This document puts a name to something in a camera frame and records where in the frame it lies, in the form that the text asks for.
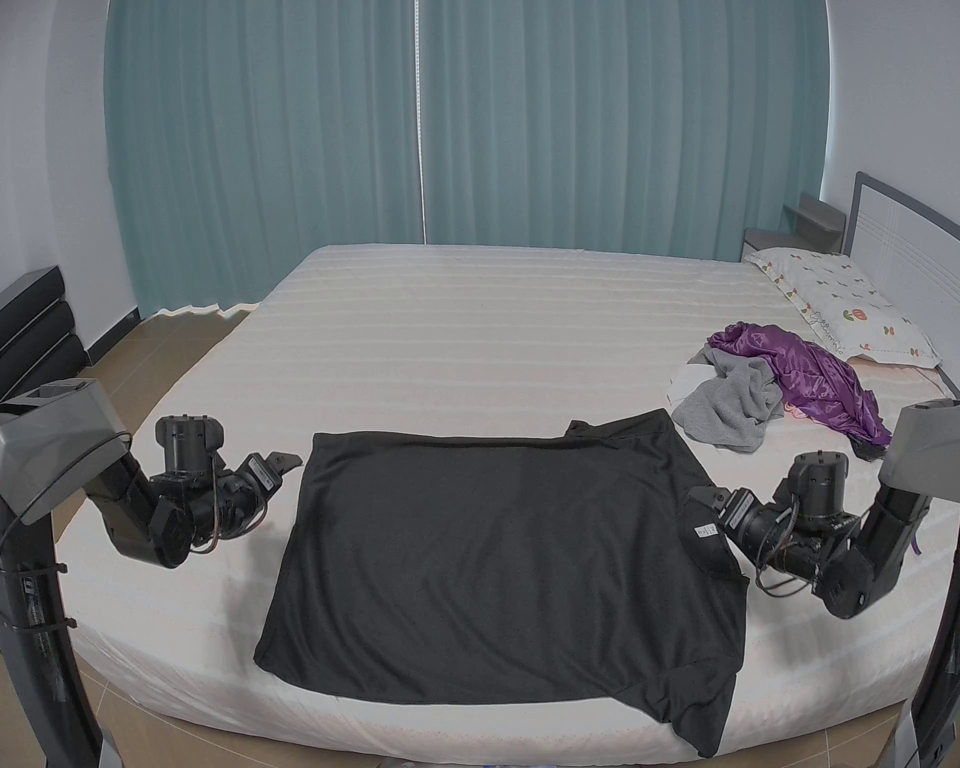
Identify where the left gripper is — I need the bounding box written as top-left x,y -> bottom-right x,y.
225,451 -> 286,519

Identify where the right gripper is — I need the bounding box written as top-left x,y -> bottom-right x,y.
716,487 -> 789,560

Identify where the black T-shirt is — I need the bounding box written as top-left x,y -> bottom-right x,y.
253,408 -> 751,760

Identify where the bed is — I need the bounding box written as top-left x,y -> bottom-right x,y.
56,171 -> 960,759

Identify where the grey garment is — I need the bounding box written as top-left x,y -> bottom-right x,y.
671,348 -> 787,453

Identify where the white garment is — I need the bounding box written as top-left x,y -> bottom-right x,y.
667,360 -> 714,410

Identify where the purple satin garment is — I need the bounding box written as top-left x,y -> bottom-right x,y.
707,321 -> 927,560

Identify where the white printed pillow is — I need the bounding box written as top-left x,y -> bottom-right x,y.
742,247 -> 942,369

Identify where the grey bedside table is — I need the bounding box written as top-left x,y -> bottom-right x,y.
742,191 -> 847,262

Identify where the blue-green curtain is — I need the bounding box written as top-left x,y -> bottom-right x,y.
101,0 -> 427,316
420,0 -> 830,262

